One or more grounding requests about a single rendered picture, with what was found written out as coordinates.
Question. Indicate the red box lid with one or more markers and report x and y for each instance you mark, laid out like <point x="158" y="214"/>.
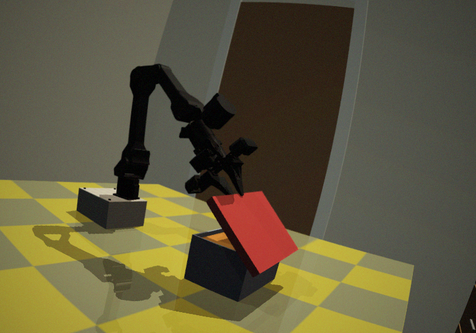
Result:
<point x="253" y="228"/>

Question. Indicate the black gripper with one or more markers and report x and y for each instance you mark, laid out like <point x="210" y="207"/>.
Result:
<point x="230" y="163"/>

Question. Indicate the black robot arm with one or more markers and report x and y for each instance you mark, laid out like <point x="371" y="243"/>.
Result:
<point x="201" y="119"/>

